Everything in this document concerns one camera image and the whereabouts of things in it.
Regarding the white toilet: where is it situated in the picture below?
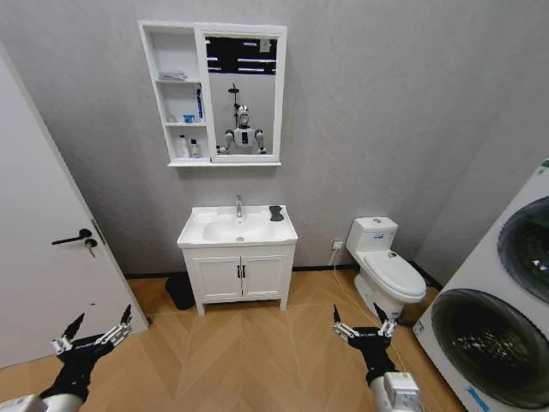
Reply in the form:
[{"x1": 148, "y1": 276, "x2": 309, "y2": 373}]
[{"x1": 345, "y1": 215, "x2": 428, "y2": 322}]

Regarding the white door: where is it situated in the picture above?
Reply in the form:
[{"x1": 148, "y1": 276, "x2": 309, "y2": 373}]
[{"x1": 0, "y1": 38, "x2": 151, "y2": 371}]

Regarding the cabinet mirror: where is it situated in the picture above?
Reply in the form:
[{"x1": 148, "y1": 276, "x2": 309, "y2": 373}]
[{"x1": 204, "y1": 34, "x2": 280, "y2": 156}]

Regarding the white stacked washing machine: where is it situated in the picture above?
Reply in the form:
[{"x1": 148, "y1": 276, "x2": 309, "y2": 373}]
[{"x1": 412, "y1": 157, "x2": 549, "y2": 412}]

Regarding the white wall cabinet with shelves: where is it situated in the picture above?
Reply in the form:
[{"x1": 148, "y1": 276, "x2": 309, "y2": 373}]
[{"x1": 137, "y1": 20, "x2": 288, "y2": 168}]

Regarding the white power cable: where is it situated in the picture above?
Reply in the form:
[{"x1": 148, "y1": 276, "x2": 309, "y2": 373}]
[{"x1": 330, "y1": 248, "x2": 408, "y2": 374}]

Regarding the black floor bin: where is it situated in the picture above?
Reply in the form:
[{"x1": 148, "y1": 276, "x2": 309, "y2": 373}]
[{"x1": 164, "y1": 277, "x2": 196, "y2": 312}]

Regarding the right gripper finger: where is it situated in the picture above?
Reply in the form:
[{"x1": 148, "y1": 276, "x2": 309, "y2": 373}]
[
  {"x1": 371, "y1": 301, "x2": 398, "y2": 338},
  {"x1": 330, "y1": 304, "x2": 355, "y2": 341}
]

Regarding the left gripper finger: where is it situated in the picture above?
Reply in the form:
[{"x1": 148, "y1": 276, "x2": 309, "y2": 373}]
[
  {"x1": 51, "y1": 312, "x2": 87, "y2": 355},
  {"x1": 100, "y1": 303, "x2": 134, "y2": 346}
]

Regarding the white vanity cabinet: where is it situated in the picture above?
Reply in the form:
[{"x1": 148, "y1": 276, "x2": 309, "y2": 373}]
[{"x1": 181, "y1": 244, "x2": 297, "y2": 317}]

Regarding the small dark round drum door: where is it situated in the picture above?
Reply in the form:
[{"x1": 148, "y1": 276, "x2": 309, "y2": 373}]
[{"x1": 497, "y1": 195, "x2": 549, "y2": 294}]

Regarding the white ceramic washbasin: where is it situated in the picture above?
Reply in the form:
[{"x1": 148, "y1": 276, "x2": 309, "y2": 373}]
[{"x1": 176, "y1": 204, "x2": 299, "y2": 250}]

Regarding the large dark round drum door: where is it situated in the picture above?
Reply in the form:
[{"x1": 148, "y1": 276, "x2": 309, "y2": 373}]
[{"x1": 430, "y1": 288, "x2": 549, "y2": 409}]

